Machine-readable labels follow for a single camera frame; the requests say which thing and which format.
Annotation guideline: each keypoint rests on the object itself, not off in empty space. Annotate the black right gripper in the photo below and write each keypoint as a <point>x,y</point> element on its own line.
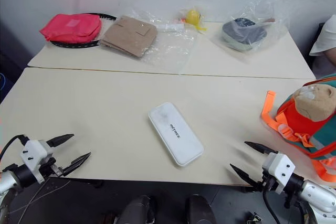
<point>263,182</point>

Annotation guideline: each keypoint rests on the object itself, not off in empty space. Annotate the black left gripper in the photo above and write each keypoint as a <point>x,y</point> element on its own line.
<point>53,167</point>

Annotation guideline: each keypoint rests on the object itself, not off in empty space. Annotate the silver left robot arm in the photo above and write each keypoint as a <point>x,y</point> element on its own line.
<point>10,179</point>

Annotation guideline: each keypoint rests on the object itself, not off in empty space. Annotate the orange and green backpack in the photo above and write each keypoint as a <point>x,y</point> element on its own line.
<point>309,119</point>

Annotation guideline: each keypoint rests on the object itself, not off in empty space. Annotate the white rectangular case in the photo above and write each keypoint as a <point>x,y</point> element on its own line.
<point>175,134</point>

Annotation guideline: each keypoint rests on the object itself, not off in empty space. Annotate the dark rounded shape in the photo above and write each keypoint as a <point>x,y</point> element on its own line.
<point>137,209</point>
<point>199,209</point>

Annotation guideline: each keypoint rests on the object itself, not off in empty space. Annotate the black badminton racket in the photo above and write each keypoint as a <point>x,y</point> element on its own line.
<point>78,45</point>

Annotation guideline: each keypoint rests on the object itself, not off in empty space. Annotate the red fabric pouch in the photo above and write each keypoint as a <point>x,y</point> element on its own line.
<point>71,27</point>

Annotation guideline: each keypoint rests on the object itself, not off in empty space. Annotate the grey cap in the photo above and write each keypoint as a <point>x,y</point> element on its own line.
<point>244,36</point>

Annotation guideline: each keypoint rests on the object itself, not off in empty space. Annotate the clear crumpled plastic bag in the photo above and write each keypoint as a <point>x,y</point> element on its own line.
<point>275,35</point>

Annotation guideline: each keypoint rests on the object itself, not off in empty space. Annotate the clear flat plastic bag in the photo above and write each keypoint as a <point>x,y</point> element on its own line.
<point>173,51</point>

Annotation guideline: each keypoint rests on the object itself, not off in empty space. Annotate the person in white shirt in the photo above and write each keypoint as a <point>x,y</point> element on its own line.
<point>326,40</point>

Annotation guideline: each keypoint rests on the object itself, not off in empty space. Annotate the yellow toy in plastic wrap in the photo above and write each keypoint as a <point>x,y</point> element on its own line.
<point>193,17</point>

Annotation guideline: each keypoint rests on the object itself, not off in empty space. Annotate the white tube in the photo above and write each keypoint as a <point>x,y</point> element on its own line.
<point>170,27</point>

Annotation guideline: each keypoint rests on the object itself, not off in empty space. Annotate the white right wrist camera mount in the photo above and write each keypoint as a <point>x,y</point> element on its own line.
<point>279,167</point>

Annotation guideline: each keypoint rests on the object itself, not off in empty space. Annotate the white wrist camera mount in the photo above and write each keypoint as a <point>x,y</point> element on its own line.
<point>32,153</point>
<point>279,167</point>

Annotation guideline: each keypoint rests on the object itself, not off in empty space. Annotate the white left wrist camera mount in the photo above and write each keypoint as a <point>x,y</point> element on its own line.
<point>32,153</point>

